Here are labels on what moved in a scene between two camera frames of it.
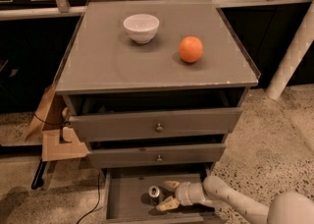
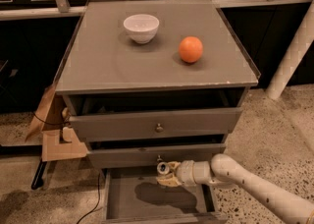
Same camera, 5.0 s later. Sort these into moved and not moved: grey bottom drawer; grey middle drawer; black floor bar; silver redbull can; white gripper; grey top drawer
Moved: white gripper; silver redbull can
Not moved: black floor bar; grey middle drawer; grey bottom drawer; grey top drawer
